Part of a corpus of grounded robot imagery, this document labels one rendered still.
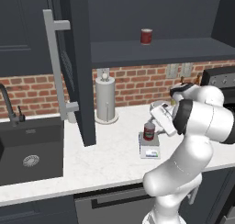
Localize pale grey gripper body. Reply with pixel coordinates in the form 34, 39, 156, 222
149, 106, 178, 138

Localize red food can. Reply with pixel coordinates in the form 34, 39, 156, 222
140, 28, 153, 46
142, 121, 157, 142

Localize white digital scale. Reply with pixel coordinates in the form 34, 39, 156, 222
138, 131, 162, 161

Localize dark base cabinet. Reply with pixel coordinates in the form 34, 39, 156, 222
179, 166, 235, 224
0, 195, 79, 224

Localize dark cabinet door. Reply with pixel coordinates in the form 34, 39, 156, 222
57, 0, 97, 148
210, 0, 235, 49

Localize brown wooden utensil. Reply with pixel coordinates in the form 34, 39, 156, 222
179, 75, 204, 87

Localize white paper towel holder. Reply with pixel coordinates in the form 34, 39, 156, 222
94, 73, 120, 126

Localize black appliance with knobs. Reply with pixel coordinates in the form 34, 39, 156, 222
199, 66, 235, 113

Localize grey dishwasher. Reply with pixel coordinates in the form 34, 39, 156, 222
73, 184, 161, 224

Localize black sink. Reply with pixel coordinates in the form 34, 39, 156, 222
0, 115, 65, 187

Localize black tap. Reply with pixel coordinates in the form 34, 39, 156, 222
0, 83, 27, 128

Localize grey wall outlet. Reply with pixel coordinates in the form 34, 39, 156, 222
180, 62, 194, 77
96, 67, 111, 81
166, 63, 180, 79

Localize dark open wall cabinet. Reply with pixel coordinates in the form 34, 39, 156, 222
86, 0, 235, 70

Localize grey base cabinet handle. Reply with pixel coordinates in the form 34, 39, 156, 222
187, 184, 200, 206

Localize black dishwasher handle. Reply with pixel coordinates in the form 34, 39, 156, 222
90, 193, 154, 210

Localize grey cabinet door handle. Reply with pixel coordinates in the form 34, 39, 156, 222
42, 8, 80, 122

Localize dark closed wall cabinet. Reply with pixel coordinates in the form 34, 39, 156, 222
0, 0, 63, 79

